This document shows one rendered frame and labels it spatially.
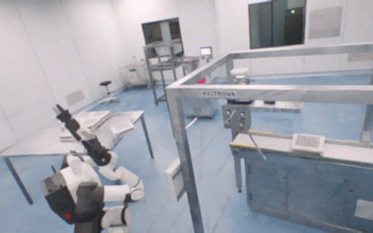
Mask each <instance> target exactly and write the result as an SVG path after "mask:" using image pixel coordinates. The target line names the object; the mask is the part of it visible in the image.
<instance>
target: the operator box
mask: <svg viewBox="0 0 373 233"><path fill-rule="evenodd" d="M164 174H165V177H166V180H167V186H168V190H169V192H170V197H171V201H172V202H173V203H178V202H179V201H180V199H181V198H182V197H183V195H184V194H185V192H186V187H185V184H184V177H183V174H182V170H181V163H180V160H179V158H177V159H176V160H175V161H174V162H173V163H172V164H171V165H170V166H169V167H168V168H167V169H166V170H165V171H164Z"/></svg>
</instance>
